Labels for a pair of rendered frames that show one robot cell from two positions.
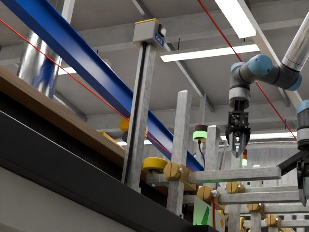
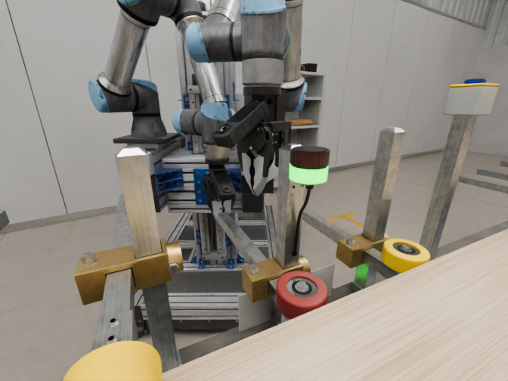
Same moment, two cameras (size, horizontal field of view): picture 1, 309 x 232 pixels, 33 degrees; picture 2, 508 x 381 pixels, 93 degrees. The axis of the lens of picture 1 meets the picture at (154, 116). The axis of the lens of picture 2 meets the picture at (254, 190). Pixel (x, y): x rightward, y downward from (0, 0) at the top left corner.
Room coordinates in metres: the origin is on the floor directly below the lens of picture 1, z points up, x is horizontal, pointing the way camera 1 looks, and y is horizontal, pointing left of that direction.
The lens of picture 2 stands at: (2.16, -0.04, 1.18)
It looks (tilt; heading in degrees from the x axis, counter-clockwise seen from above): 20 degrees down; 214
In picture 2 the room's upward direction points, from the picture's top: straight up
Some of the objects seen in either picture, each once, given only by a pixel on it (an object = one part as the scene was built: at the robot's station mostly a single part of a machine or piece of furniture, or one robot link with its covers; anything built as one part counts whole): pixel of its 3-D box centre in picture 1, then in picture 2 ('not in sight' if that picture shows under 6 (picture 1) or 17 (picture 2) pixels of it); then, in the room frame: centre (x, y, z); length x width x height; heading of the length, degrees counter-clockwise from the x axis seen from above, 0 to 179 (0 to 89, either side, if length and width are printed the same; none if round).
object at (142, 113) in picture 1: (138, 115); (442, 198); (1.33, 0.04, 0.93); 0.05 x 0.04 x 0.45; 149
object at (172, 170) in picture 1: (180, 176); (364, 247); (1.58, -0.10, 0.84); 0.13 x 0.06 x 0.05; 149
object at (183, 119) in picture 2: not in sight; (195, 122); (1.62, -0.63, 1.12); 0.11 x 0.11 x 0.08; 88
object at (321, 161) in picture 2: (201, 130); (309, 156); (1.80, -0.18, 1.10); 0.06 x 0.06 x 0.02
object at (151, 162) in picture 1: (154, 176); (401, 270); (1.65, -0.02, 0.85); 0.08 x 0.08 x 0.11
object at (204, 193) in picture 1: (210, 198); (277, 275); (1.79, -0.23, 0.85); 0.13 x 0.06 x 0.05; 149
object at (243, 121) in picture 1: (238, 116); (264, 120); (1.73, -0.30, 1.15); 0.09 x 0.08 x 0.12; 169
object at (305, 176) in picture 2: (201, 136); (308, 171); (1.80, -0.18, 1.07); 0.06 x 0.06 x 0.02
